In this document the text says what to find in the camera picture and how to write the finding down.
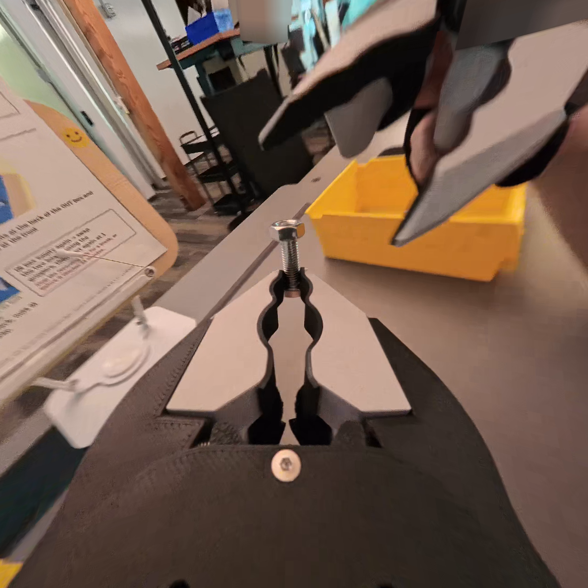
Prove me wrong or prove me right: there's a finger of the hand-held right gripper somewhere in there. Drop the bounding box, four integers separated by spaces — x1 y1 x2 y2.
258 0 443 160
392 21 588 247

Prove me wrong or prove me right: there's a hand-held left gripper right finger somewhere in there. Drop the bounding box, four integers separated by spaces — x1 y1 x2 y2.
293 269 412 432

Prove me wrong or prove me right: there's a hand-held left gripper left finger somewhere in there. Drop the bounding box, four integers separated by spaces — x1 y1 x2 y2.
165 270 288 432

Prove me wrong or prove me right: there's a steel hex bolt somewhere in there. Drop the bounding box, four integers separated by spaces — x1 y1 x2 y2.
280 239 302 300

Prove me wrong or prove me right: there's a yellow divided plastic bin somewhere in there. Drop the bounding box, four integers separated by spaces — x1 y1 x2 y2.
0 558 25 588

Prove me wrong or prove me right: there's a person's right hand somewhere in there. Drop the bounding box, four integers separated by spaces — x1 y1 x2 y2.
406 30 458 187

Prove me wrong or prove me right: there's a black leaning panel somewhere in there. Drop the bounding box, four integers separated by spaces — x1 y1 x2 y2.
201 69 314 197

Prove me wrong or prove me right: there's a blue storage bin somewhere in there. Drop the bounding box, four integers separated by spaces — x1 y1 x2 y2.
185 9 236 45

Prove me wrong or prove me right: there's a black slanted pole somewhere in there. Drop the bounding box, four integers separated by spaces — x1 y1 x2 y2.
140 0 250 217

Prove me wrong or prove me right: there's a black utility cart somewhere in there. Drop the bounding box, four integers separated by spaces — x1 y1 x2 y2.
179 130 259 215

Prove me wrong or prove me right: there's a printed instruction sheet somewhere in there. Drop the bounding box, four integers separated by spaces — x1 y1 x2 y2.
0 87 167 383

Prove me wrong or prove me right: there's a wooden desk with teal frame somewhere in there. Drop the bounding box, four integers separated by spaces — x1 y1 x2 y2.
156 28 277 74

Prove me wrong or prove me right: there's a wooden post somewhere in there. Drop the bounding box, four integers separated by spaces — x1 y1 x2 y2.
64 0 208 213

